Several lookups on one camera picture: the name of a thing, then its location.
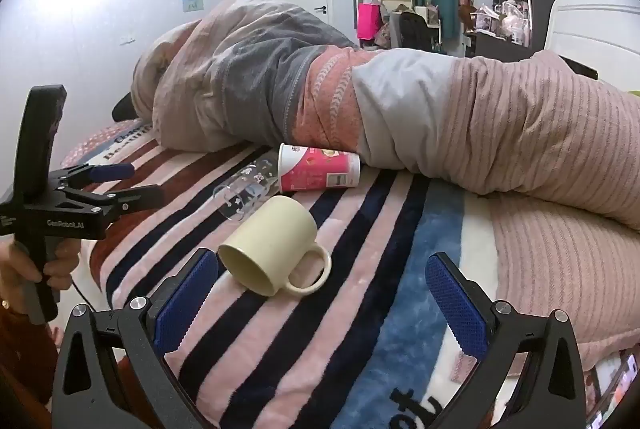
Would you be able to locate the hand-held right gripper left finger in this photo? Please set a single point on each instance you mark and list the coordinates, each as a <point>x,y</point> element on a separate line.
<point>184,306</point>

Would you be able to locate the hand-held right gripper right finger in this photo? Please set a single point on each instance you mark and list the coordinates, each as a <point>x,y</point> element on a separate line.
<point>460,315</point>

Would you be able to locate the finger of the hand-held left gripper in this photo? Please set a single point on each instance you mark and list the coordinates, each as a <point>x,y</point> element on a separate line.
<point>141,198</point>
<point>114,171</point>

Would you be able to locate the cream ceramic mug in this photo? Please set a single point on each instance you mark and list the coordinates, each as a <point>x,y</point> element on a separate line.
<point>270,239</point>

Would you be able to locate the pink paper cup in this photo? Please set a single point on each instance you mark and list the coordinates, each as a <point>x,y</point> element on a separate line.
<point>315,172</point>

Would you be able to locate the person's left hand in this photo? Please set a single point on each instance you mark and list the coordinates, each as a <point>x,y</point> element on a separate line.
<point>62,260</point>

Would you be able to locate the black object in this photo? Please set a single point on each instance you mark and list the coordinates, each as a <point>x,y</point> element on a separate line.
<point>123,107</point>

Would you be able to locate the clear printed glass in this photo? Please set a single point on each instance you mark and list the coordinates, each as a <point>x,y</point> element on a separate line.
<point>241,195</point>

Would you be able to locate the striped plush blanket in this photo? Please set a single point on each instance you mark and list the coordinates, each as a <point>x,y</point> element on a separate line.
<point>350,314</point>

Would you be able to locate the smartphone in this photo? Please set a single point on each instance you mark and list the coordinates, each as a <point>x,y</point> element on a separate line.
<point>620,389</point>

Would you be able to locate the patchwork quilt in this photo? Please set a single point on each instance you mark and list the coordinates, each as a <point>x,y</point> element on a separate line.
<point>400,109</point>

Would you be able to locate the black desk chair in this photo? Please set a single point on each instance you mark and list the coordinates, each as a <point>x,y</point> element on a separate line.
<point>415,31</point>

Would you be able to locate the pink bag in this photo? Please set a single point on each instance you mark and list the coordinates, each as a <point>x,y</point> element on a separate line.
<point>369,21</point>

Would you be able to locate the white headboard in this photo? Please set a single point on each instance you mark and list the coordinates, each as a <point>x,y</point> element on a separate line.
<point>590,21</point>

